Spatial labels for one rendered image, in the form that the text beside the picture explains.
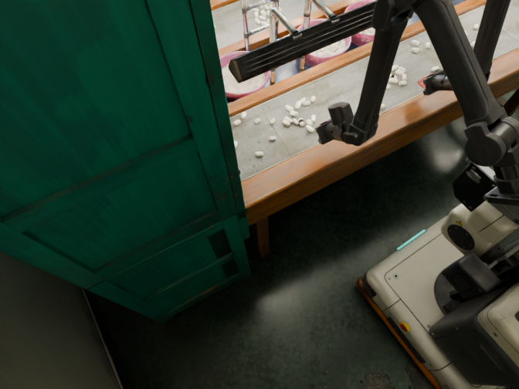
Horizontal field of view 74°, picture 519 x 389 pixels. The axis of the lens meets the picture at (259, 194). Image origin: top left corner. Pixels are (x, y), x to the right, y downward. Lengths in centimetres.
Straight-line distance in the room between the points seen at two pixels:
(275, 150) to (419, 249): 87
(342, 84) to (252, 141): 50
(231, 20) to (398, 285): 152
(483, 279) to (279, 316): 99
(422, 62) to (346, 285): 116
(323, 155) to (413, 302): 79
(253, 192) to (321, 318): 89
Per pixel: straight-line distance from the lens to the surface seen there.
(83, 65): 60
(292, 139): 143
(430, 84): 154
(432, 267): 183
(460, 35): 89
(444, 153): 253
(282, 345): 190
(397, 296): 173
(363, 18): 141
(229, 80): 167
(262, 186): 128
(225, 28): 192
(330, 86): 163
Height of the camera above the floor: 189
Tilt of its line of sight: 63 degrees down
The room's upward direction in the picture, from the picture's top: 5 degrees counter-clockwise
